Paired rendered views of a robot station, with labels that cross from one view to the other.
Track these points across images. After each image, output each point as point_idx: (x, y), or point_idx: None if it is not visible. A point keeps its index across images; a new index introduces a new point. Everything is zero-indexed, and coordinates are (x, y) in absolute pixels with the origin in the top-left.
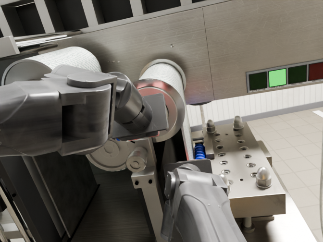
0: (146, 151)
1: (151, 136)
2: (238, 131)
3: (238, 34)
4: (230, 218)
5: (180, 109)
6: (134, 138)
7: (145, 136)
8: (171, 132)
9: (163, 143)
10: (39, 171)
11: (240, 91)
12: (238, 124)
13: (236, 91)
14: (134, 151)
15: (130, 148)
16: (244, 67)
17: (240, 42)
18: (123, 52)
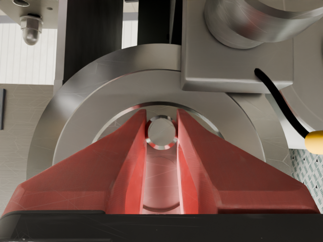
0: (209, 20)
1: (68, 205)
2: (26, 11)
3: (6, 202)
4: None
5: (44, 164)
6: (239, 237)
7: (112, 238)
8: (100, 74)
9: (179, 17)
10: None
11: (18, 93)
12: (28, 26)
13: (26, 94)
14: (269, 39)
15: (285, 47)
16: (3, 139)
17: (4, 187)
18: None
